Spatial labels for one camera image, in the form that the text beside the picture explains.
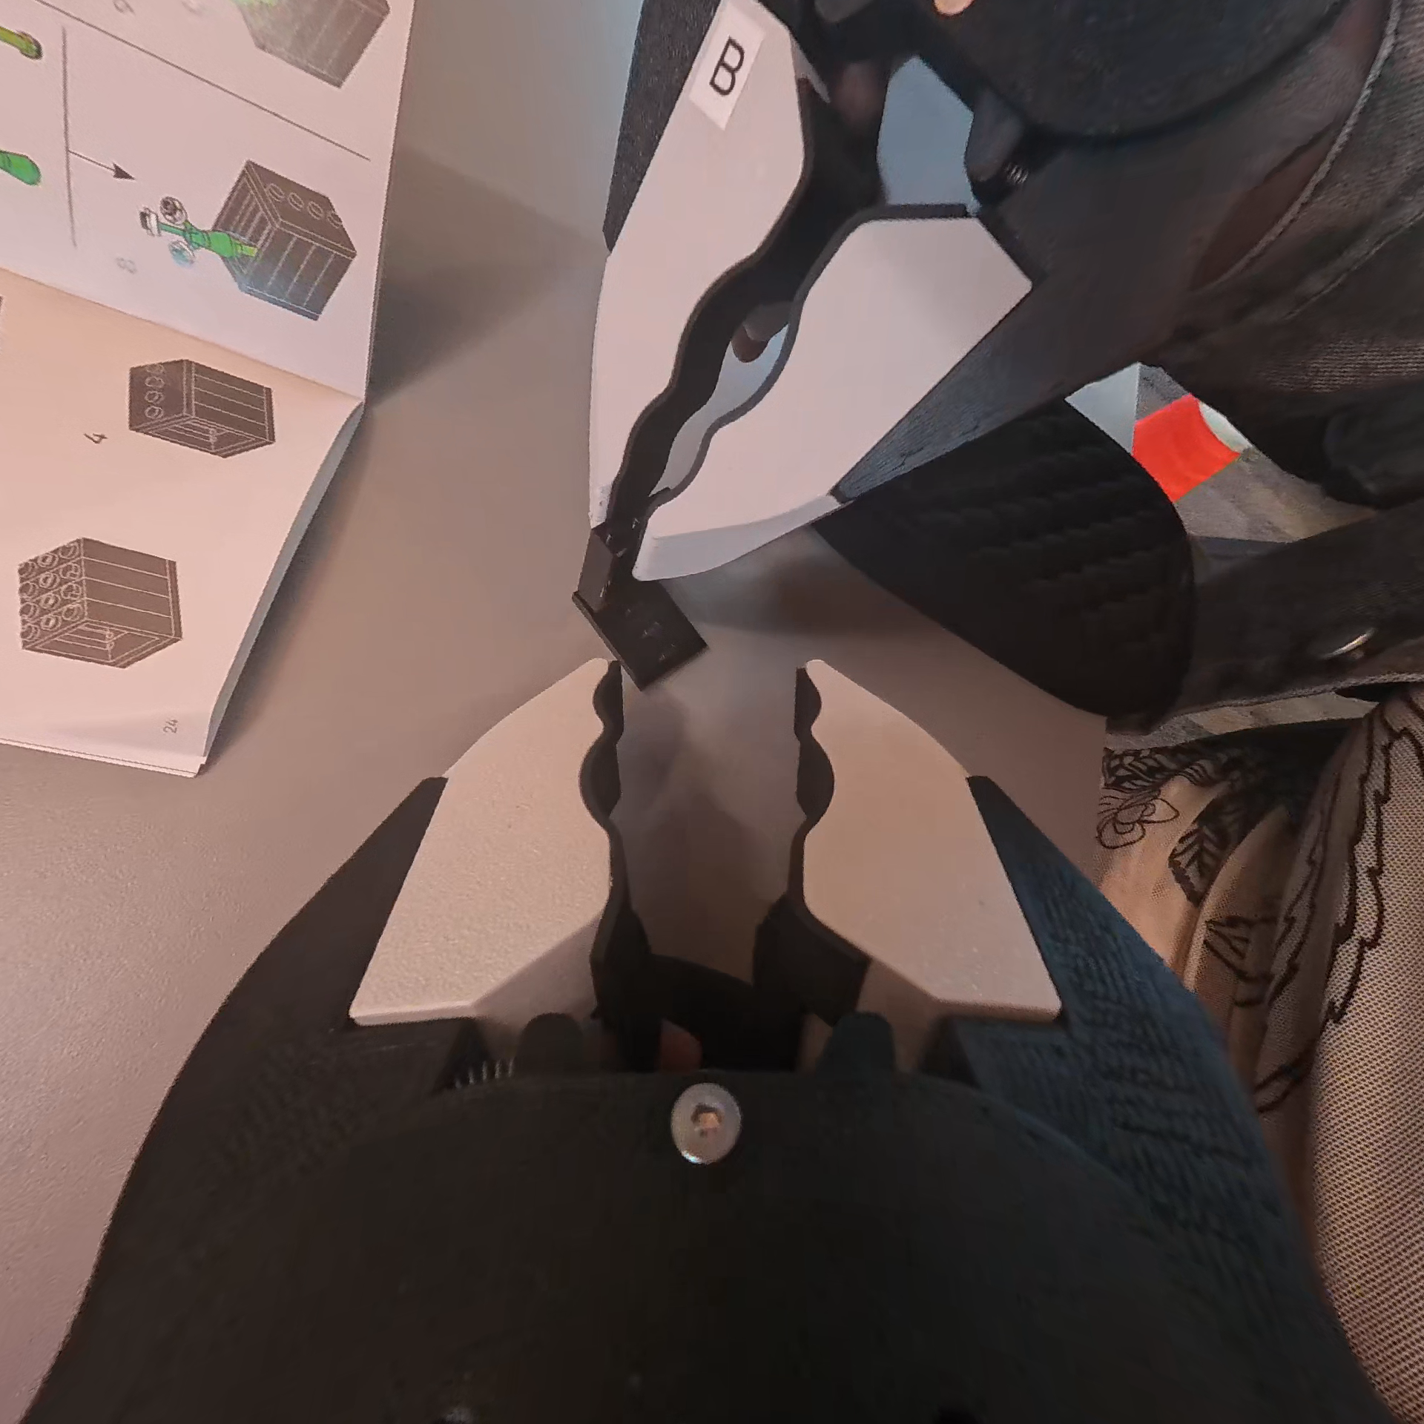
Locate red and white object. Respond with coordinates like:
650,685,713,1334
1133,395,1247,505

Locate person's floral beige garment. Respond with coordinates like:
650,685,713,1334
1096,690,1424,1424

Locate black L-shaped lego assembly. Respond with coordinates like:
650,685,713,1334
570,517,711,693

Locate lego instruction booklet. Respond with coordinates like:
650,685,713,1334
0,0,419,778

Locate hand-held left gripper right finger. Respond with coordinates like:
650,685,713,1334
757,657,1064,1030

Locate person's right forearm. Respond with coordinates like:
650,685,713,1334
1152,0,1424,507

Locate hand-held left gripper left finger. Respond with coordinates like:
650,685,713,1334
348,657,653,1030

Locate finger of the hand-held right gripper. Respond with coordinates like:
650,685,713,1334
587,0,858,557
640,205,1031,579

